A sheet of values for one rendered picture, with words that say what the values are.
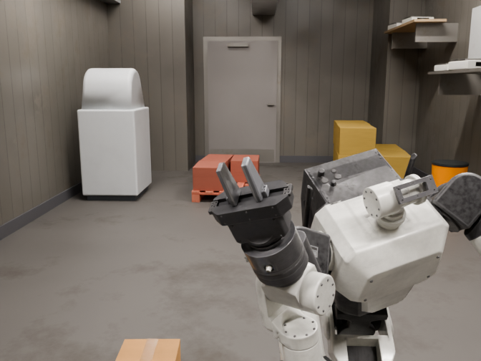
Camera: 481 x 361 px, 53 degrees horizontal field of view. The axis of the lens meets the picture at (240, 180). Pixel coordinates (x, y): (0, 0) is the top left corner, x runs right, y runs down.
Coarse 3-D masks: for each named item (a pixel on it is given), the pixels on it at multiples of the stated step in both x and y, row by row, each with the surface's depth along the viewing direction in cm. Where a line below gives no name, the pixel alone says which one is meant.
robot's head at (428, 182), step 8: (432, 176) 94; (408, 184) 92; (416, 184) 93; (424, 184) 94; (432, 184) 93; (400, 192) 92; (424, 192) 93; (432, 192) 93; (400, 200) 91; (408, 200) 92; (424, 200) 95
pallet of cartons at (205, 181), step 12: (216, 156) 648; (228, 156) 648; (240, 156) 648; (252, 156) 648; (204, 168) 561; (216, 168) 560; (228, 168) 625; (240, 168) 613; (204, 180) 564; (216, 180) 563; (240, 180) 616; (192, 192) 565; (204, 192) 568; (216, 192) 568
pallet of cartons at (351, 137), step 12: (336, 120) 703; (348, 120) 703; (360, 120) 703; (336, 132) 638; (348, 132) 587; (360, 132) 585; (372, 132) 584; (336, 144) 634; (348, 144) 590; (360, 144) 588; (372, 144) 587; (384, 144) 704; (336, 156) 627; (348, 156) 593; (384, 156) 586; (396, 156) 586; (408, 156) 586; (396, 168) 586
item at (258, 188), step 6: (246, 162) 64; (246, 168) 64; (252, 168) 65; (246, 174) 64; (252, 174) 65; (258, 174) 67; (252, 180) 65; (258, 180) 66; (252, 186) 65; (258, 186) 66; (264, 186) 67; (252, 192) 66; (258, 192) 66; (264, 192) 66; (258, 198) 66
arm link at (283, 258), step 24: (240, 192) 70; (288, 192) 66; (216, 216) 69; (240, 216) 67; (264, 216) 66; (288, 216) 70; (240, 240) 71; (264, 240) 69; (288, 240) 70; (264, 264) 70; (288, 264) 71
